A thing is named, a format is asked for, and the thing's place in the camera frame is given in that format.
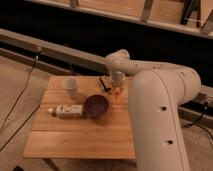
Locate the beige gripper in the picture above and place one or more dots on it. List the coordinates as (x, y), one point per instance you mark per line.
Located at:
(117, 79)

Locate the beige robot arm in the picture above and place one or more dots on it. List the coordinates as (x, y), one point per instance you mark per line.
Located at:
(155, 92)

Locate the dark purple ceramic bowl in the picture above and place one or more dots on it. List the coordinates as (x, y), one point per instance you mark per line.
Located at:
(95, 106)

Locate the small black red box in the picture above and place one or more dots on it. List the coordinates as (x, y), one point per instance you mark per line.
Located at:
(105, 83)

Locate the white paper cup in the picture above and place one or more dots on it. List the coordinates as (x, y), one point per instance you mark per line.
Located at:
(70, 84)

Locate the white labelled bottle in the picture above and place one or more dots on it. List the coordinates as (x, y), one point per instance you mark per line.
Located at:
(67, 111)

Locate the wooden table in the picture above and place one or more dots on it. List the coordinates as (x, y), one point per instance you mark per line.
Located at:
(108, 137)

